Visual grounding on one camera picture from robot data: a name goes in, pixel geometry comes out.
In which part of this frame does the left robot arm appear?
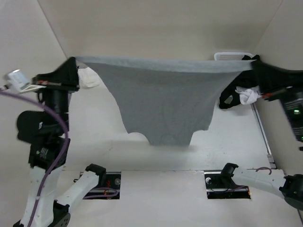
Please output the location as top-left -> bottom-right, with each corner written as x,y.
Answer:
16,57 -> 106,227

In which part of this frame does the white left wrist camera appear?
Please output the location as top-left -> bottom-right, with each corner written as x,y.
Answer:
4,70 -> 31,93

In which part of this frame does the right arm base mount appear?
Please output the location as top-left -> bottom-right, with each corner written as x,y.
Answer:
204,163 -> 251,200

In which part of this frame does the white plastic laundry basket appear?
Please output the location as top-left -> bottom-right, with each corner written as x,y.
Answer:
214,52 -> 254,61

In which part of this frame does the grey tank top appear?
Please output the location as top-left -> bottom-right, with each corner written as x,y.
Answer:
76,56 -> 251,147

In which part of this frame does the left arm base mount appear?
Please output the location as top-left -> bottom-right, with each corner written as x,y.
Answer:
83,172 -> 121,200

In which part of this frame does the black tank top pile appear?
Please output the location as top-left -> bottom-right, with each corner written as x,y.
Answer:
219,70 -> 258,109

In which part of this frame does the white tank top in basket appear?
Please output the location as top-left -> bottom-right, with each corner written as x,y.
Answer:
235,86 -> 261,105

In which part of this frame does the folded white tank top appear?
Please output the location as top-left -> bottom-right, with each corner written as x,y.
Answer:
78,67 -> 100,89

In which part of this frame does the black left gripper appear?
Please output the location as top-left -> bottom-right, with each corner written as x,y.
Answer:
35,55 -> 82,131

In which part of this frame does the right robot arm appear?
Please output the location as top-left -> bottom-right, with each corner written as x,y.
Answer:
219,61 -> 303,210

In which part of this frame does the aluminium table edge rail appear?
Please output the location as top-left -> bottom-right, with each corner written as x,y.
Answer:
250,103 -> 277,169

